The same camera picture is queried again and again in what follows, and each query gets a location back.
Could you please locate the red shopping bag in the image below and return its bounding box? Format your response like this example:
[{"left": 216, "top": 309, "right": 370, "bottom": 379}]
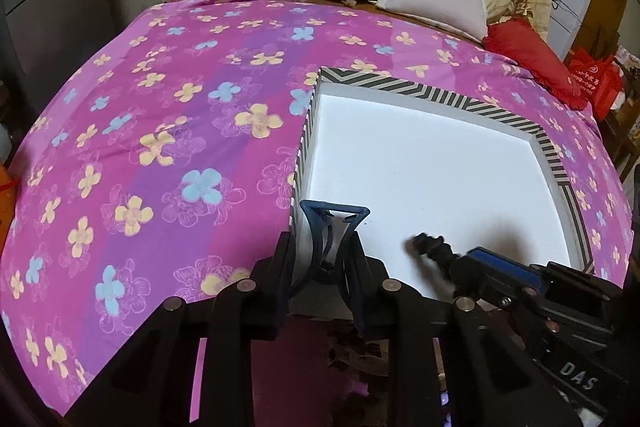
[{"left": 567, "top": 48, "right": 624, "bottom": 121}]

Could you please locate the striped black white shallow box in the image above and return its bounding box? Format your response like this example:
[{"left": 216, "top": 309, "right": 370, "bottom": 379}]
[{"left": 292, "top": 68, "right": 593, "bottom": 300}]

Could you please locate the red frilled cushion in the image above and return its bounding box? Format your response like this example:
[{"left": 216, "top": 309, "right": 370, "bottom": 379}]
[{"left": 483, "top": 17, "right": 587, "bottom": 110}]

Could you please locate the pink floral bedsheet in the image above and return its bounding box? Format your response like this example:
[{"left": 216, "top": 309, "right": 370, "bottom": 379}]
[{"left": 1, "top": 0, "right": 632, "bottom": 413}]

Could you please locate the blue plastic hair claw clip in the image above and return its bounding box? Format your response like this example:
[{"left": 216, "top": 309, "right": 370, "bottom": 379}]
[{"left": 299, "top": 199, "right": 370, "bottom": 285}]

